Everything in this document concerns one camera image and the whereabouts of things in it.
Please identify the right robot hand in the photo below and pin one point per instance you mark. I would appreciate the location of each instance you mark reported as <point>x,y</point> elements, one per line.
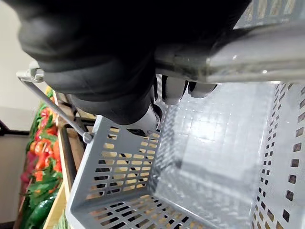
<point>95,47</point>

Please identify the red orange pepper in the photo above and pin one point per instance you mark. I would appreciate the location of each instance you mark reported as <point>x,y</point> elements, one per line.
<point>46,155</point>
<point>45,119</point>

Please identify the pink vegetable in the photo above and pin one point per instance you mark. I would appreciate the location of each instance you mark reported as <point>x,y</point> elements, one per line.
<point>26,169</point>

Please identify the grey plastic shopping basket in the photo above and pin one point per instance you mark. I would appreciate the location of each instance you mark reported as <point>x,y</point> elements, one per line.
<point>214,155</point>

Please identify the black metal shelf frame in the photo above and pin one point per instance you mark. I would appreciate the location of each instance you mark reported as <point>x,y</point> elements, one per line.
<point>70,155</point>

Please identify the pale wooden pepper crate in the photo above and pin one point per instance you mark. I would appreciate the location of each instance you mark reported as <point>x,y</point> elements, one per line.
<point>59,202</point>

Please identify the green leafy vegetable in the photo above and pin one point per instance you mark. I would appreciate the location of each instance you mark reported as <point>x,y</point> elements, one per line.
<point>45,186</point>

